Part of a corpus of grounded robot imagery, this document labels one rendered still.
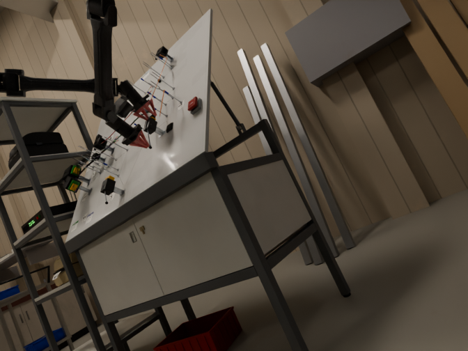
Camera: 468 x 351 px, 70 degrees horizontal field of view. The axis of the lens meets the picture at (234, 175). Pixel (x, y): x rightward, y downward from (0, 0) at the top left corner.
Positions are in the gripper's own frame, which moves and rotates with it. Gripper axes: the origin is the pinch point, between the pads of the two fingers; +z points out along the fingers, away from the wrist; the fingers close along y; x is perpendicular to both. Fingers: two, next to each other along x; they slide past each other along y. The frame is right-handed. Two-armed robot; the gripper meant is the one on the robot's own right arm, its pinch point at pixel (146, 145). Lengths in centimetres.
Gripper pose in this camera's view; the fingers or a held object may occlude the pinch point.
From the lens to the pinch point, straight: 155.0
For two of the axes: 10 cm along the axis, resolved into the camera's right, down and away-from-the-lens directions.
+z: 6.7, 5.5, 5.0
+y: -7.3, 3.6, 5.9
